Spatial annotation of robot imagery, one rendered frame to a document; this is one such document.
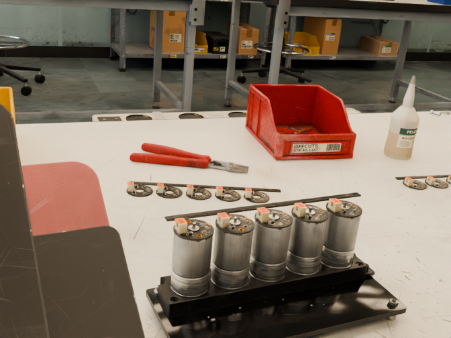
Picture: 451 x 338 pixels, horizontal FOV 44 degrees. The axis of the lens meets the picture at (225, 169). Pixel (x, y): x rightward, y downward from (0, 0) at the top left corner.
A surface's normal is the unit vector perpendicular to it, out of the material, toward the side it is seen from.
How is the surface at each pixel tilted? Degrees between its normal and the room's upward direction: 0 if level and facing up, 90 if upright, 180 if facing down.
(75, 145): 0
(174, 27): 90
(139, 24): 90
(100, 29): 90
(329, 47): 90
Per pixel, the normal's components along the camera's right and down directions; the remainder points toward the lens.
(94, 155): 0.08, -0.92
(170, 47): 0.37, 0.37
